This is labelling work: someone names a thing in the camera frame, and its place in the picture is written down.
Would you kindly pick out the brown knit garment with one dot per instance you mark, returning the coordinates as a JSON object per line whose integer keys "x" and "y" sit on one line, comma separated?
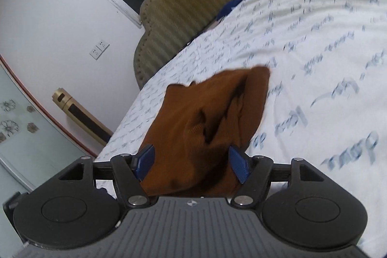
{"x": 205, "y": 125}

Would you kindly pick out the olive padded headboard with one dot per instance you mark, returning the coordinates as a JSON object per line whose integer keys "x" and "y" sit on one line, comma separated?
{"x": 184, "y": 1}

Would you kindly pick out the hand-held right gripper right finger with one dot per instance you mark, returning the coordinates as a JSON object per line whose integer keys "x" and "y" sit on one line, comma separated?
{"x": 239, "y": 163}

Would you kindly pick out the gold tower appliance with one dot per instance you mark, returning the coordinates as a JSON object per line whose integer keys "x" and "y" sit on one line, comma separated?
{"x": 79, "y": 114}

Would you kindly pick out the white printed bed sheet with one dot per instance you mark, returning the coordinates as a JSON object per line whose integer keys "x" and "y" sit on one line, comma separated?
{"x": 311, "y": 43}

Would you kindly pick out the flower print glass door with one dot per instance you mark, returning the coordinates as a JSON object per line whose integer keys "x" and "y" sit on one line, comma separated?
{"x": 24, "y": 137}

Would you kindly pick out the blue cloth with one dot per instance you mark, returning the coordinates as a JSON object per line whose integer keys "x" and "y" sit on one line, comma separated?
{"x": 228, "y": 8}

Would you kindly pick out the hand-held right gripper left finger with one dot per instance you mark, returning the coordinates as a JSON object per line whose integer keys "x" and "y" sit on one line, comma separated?
{"x": 145, "y": 162}

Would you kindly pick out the white wall socket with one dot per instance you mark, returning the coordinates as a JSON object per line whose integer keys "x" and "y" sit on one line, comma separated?
{"x": 99, "y": 49}

